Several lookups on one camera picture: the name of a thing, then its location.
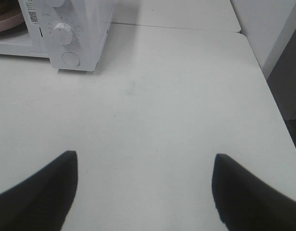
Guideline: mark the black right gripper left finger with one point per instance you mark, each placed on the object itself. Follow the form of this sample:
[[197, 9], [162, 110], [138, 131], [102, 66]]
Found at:
[[42, 201]]

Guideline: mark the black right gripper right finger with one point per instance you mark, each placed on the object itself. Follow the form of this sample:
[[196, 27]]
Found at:
[[246, 203]]

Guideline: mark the round white door button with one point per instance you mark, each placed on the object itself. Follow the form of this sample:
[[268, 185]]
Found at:
[[71, 59]]

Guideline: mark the pink round plate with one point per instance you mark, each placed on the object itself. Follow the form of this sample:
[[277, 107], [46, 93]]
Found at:
[[11, 19]]

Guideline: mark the burger with lettuce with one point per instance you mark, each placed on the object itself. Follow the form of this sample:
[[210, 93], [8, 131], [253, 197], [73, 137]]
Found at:
[[7, 6]]

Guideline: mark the lower white timer knob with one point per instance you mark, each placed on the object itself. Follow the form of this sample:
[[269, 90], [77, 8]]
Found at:
[[63, 34]]

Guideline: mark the white microwave oven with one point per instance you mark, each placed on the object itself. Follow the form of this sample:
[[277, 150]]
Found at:
[[90, 20]]

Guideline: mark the upper white power knob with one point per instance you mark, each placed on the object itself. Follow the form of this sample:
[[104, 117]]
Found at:
[[55, 3]]

